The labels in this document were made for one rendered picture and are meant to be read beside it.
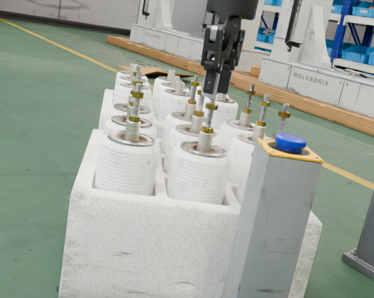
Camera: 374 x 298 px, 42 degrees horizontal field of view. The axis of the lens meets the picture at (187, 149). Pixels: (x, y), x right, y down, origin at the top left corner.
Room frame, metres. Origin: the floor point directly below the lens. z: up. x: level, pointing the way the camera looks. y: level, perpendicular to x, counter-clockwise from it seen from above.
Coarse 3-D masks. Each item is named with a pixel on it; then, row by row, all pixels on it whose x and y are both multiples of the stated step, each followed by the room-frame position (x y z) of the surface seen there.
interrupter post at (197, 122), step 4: (192, 116) 0.88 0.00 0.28; (196, 116) 0.87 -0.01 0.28; (192, 120) 0.88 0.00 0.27; (196, 120) 0.87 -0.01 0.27; (200, 120) 0.87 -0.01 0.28; (192, 124) 0.88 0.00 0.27; (196, 124) 0.87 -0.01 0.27; (200, 124) 0.87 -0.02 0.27; (192, 128) 0.87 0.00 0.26; (196, 128) 0.87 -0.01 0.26; (200, 128) 0.88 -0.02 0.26; (196, 132) 0.87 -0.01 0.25
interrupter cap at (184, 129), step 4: (180, 124) 0.90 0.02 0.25; (184, 124) 0.91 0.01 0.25; (176, 128) 0.87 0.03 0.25; (180, 128) 0.88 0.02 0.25; (184, 128) 0.88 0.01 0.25; (188, 128) 0.90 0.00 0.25; (184, 132) 0.85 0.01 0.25; (188, 132) 0.85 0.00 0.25; (192, 132) 0.86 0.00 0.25; (196, 136) 0.85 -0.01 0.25
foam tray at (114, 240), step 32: (96, 160) 0.83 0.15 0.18; (160, 160) 0.90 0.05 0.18; (96, 192) 0.68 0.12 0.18; (160, 192) 0.73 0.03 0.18; (96, 224) 0.67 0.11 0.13; (128, 224) 0.68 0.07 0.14; (160, 224) 0.68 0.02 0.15; (192, 224) 0.69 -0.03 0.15; (224, 224) 0.70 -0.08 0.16; (320, 224) 0.72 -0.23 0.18; (64, 256) 0.66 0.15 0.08; (96, 256) 0.67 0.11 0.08; (128, 256) 0.68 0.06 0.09; (160, 256) 0.68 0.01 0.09; (192, 256) 0.69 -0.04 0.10; (224, 256) 0.70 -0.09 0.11; (64, 288) 0.66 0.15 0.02; (96, 288) 0.67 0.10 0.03; (128, 288) 0.68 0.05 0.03; (160, 288) 0.68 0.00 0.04; (192, 288) 0.69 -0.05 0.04
